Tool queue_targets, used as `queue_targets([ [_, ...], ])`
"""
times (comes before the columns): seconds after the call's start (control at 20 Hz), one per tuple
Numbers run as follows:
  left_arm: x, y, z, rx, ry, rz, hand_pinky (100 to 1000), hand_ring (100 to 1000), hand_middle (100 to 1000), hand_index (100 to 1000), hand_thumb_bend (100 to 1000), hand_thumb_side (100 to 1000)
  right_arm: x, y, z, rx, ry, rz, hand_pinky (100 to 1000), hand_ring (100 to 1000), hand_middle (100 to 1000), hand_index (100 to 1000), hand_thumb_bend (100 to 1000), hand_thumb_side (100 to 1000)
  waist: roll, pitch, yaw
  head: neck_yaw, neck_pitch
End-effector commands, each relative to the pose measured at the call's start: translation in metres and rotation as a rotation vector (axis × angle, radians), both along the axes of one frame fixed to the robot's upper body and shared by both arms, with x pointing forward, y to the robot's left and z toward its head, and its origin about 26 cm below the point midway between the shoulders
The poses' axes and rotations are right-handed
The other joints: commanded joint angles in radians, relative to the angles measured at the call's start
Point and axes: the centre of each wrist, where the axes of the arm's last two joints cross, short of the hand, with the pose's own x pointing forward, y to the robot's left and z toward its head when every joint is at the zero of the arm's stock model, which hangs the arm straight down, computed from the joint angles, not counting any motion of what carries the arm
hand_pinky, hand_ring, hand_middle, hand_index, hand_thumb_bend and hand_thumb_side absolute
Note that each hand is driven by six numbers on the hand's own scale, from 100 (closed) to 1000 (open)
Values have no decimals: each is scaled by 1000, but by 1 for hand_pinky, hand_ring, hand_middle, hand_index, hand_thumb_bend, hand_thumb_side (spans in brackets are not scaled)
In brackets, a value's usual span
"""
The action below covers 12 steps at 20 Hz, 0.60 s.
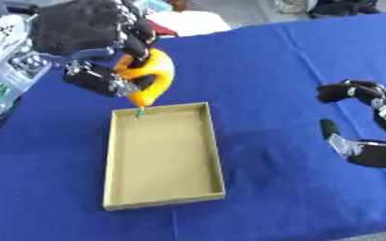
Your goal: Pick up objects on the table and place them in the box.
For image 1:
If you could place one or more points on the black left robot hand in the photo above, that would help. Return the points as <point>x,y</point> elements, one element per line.
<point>75,28</point>

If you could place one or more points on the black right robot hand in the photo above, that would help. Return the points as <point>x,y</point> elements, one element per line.
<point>375,150</point>

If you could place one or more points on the yellow toy banana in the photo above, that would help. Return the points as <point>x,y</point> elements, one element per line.
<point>153,75</point>

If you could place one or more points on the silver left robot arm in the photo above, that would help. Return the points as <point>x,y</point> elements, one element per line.
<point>7,59</point>

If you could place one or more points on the tan cardboard box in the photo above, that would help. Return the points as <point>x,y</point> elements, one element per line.
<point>160,157</point>

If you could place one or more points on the white and red bag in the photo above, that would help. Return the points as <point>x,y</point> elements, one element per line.
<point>188,22</point>

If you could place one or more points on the black bag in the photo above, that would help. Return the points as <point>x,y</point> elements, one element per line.
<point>344,8</point>

